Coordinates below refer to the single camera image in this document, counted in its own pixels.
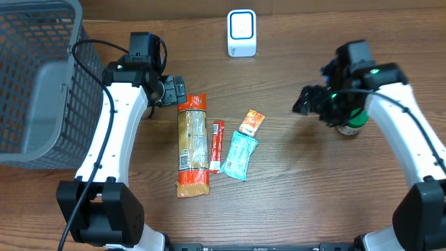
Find teal tissue packet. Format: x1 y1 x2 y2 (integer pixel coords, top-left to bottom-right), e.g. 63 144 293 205
220 131 259 181

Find right black cable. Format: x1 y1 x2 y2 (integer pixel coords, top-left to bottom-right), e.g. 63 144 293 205
330 89 446 175

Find white barcode scanner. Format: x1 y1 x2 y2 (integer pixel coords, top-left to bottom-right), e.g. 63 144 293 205
226 9 257 57

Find green lid jar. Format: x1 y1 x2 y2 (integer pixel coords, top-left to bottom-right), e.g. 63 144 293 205
336 108 369 135

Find grey plastic shopping basket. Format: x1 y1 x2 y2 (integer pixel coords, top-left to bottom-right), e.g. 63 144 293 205
1 0 104 169

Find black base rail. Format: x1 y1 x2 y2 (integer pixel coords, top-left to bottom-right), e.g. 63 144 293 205
165 243 355 251

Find small orange carton box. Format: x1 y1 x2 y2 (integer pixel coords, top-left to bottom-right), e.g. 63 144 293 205
238 109 265 137

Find black cable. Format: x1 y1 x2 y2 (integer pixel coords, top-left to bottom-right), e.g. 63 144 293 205
330 89 446 175
57 38 130 251

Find left black cable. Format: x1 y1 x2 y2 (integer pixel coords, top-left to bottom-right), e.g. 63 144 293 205
57 38 130 251

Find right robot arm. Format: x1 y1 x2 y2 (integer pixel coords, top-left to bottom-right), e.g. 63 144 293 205
292 40 445 250

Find orange spaghetti pasta packet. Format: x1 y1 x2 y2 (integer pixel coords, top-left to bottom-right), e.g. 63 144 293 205
176 93 210 198

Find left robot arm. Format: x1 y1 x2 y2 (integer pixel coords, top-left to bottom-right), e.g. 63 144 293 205
56 32 187 250

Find red stick sachet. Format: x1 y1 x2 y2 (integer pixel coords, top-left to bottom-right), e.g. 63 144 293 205
209 121 224 174

